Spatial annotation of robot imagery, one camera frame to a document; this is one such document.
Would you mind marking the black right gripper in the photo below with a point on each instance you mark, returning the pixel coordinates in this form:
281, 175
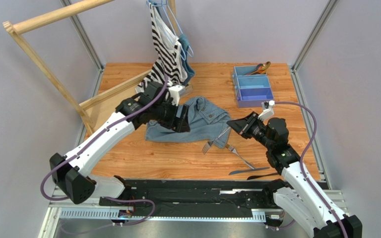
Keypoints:
248, 124

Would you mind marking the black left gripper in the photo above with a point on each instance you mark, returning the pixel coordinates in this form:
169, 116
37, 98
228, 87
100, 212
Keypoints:
182, 123

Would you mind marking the silver metal fork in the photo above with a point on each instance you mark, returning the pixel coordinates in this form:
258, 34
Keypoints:
234, 150

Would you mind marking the silver metal knife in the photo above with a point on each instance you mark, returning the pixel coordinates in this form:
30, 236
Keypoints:
209, 144

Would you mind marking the dark blue plastic knife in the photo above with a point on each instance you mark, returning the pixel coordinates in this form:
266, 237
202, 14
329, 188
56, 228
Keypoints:
247, 171

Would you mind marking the black plastic knife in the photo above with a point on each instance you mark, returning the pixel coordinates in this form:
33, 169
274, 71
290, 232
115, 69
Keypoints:
261, 176

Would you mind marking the gold metal spoon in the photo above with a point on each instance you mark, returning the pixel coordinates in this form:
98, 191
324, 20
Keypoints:
267, 65

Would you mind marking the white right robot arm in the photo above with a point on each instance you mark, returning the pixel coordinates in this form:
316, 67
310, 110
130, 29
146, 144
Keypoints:
297, 194

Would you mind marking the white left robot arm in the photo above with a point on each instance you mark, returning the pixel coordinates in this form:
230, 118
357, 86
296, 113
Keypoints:
72, 172

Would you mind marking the light blue denim jacket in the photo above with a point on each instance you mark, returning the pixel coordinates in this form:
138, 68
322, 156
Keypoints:
207, 122

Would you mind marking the blue three-compartment organizer tray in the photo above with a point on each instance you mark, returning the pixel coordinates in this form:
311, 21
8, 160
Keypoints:
251, 90

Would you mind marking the black white striped top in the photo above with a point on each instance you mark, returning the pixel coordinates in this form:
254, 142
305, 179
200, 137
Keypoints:
168, 48

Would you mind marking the teal hanging garment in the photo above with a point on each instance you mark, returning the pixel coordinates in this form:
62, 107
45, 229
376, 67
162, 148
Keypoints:
187, 62

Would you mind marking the wooden clothes rack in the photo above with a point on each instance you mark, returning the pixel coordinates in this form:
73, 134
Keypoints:
32, 111

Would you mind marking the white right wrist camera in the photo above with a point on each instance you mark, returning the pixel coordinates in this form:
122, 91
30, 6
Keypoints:
268, 111

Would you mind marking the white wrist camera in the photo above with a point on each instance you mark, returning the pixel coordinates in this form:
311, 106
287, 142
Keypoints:
175, 93
268, 111

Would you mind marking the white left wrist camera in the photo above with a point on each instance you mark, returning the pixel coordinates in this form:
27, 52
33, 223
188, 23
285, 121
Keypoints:
175, 93

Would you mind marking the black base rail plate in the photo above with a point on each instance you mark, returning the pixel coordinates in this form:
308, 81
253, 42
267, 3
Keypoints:
194, 198

